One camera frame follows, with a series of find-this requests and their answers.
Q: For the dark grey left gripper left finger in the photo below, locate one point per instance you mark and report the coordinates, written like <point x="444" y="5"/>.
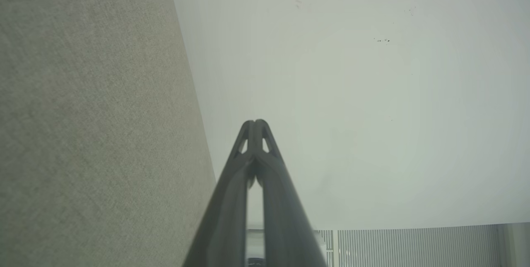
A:
<point x="225" y="209"/>

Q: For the white ribbed panel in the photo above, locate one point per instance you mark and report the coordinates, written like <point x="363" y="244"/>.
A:
<point x="414" y="246"/>

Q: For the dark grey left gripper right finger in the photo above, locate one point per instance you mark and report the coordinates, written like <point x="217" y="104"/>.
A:
<point x="285" y="217"/>

